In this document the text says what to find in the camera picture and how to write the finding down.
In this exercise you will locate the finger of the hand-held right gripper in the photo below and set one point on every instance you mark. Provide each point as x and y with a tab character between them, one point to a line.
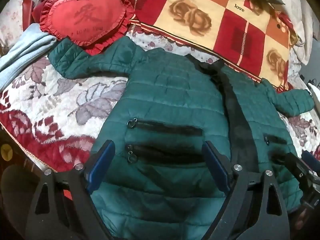
296	163
311	161

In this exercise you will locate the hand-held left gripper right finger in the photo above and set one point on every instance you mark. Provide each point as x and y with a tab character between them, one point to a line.
217	166

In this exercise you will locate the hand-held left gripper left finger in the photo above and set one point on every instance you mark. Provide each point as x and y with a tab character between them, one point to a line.
100	166

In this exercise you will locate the green quilted jacket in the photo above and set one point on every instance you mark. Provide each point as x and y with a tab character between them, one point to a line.
170	92

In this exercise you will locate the floral bedspread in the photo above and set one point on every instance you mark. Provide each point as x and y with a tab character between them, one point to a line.
62	105

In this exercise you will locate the yellow round object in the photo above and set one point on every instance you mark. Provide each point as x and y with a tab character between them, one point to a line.
5	152

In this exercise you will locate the light blue cloth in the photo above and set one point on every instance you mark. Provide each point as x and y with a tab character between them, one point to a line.
22	52

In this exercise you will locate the white cloth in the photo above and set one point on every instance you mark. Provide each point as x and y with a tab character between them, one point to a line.
300	17

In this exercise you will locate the red heart-shaped pillow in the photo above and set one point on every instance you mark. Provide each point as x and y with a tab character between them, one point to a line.
87	17

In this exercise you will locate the checkered rose print blanket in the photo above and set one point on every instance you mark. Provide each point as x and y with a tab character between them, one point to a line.
200	17

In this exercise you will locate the dark red cloth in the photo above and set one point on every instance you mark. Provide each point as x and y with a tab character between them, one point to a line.
41	6

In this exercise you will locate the pale floral cloth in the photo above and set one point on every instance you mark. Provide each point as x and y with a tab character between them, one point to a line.
10	17

